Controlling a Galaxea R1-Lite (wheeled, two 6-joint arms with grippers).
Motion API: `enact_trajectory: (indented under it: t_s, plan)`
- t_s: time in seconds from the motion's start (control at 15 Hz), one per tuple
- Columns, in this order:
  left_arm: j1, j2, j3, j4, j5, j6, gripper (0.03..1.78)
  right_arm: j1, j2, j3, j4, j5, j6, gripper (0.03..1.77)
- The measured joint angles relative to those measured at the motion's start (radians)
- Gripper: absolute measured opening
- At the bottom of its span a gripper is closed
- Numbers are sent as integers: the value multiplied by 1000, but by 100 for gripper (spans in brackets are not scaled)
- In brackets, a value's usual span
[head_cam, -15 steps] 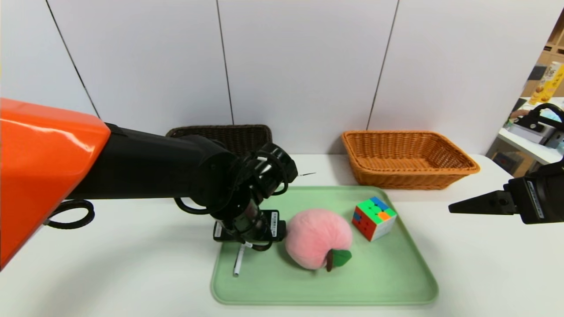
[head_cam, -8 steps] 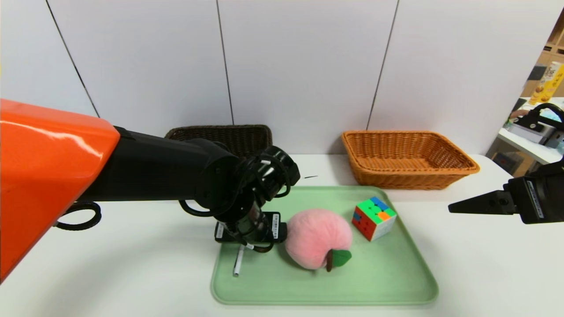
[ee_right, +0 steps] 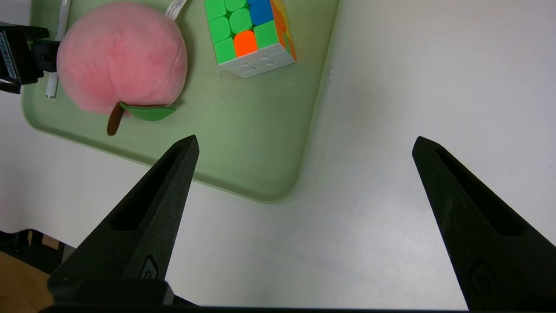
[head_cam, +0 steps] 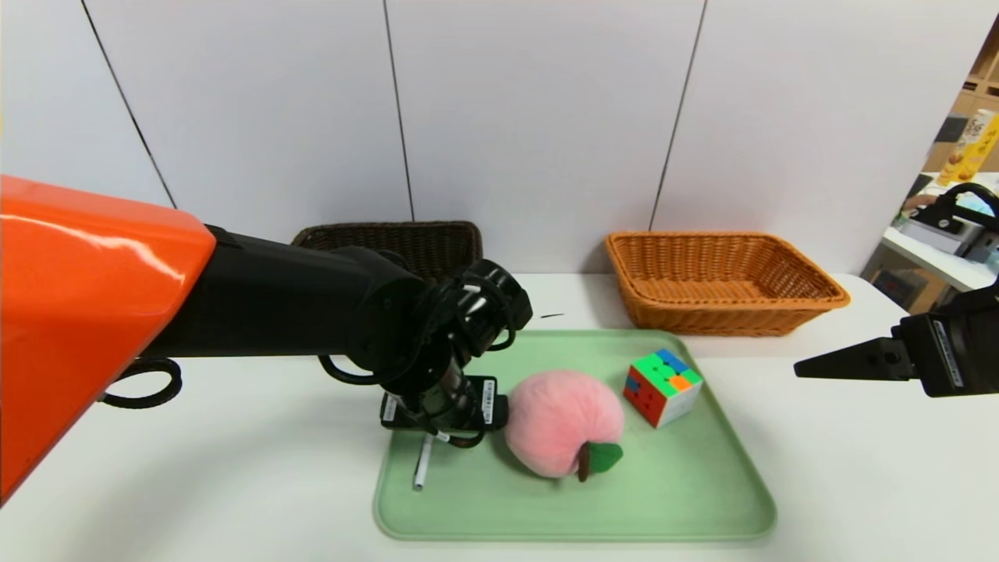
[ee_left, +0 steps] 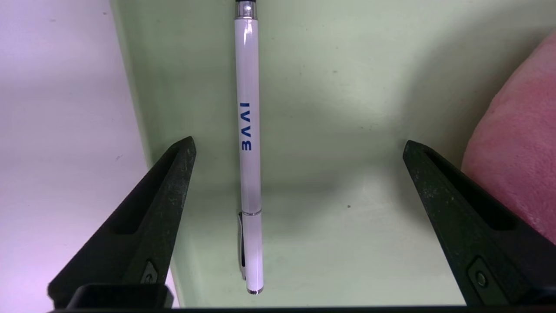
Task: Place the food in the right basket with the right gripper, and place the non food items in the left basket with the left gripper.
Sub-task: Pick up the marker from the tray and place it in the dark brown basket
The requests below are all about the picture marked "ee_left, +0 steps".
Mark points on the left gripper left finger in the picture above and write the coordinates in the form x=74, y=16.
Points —
x=139, y=226

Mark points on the light green plastic tray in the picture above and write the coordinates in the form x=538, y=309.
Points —
x=347, y=130

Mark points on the pink plush peach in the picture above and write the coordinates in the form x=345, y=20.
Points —
x=521, y=152

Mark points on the white pen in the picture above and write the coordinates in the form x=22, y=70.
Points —
x=249, y=174

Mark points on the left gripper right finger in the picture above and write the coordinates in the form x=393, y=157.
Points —
x=482, y=243

